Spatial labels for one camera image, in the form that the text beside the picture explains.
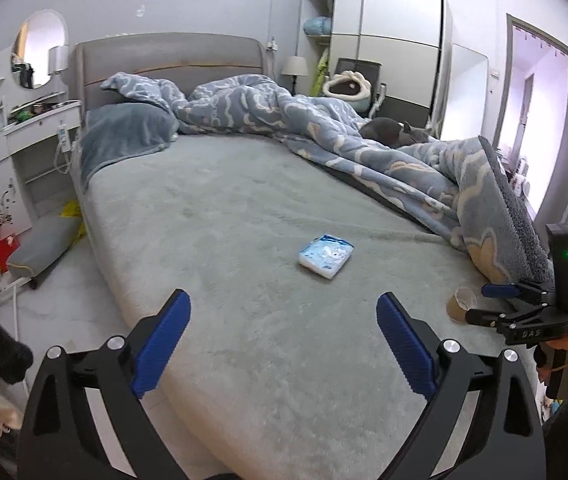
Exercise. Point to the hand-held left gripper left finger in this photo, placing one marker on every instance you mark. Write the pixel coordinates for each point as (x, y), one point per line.
(164, 340)

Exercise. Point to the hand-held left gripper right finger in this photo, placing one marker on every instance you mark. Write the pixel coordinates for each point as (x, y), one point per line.
(403, 340)

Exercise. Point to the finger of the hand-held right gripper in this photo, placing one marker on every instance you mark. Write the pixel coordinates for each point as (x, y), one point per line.
(483, 317)
(498, 290)

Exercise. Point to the cardboard tube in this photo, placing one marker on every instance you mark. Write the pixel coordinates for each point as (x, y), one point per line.
(456, 310)

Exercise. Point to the blue tissue packet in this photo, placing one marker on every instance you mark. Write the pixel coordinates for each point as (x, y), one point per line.
(326, 255)

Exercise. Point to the grey door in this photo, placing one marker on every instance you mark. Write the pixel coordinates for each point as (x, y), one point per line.
(563, 170)

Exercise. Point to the grey upholstered bed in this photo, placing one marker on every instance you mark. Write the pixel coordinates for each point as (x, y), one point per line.
(224, 220)

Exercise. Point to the grey floor cushion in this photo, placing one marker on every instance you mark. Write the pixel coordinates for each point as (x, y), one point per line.
(44, 247)

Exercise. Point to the yellow plastic bag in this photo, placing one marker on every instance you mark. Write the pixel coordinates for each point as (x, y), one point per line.
(71, 212)

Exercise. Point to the red box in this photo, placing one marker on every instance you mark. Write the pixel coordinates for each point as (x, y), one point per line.
(4, 255)

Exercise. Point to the blue patterned blanket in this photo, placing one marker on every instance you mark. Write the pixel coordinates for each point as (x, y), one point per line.
(363, 160)

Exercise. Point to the grey cat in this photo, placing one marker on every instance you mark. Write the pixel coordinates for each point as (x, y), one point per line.
(388, 132)

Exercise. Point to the white panel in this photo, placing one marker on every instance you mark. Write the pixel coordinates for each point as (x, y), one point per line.
(468, 90)

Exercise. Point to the blue-grey pillow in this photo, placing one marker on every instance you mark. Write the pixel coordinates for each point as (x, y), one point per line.
(119, 140)

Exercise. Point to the white vanity desk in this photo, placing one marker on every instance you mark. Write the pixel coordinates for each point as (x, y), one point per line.
(9, 160)

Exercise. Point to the cream and green cat bed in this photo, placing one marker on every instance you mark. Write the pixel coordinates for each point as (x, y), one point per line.
(346, 85)

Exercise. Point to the black office chair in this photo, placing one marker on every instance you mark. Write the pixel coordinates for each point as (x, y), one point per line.
(371, 67)

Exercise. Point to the yellow-green hanging item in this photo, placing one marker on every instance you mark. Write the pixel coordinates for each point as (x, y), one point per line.
(322, 72)

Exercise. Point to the grey and white wardrobe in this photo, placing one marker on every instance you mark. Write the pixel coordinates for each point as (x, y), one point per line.
(398, 25)

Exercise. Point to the table lamp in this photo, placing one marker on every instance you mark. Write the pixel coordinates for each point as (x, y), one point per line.
(294, 66)

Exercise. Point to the round mirror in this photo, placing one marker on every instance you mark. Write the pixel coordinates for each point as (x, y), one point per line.
(39, 50)

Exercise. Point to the light blue cushion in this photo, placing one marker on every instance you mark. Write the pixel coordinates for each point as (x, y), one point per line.
(318, 26)

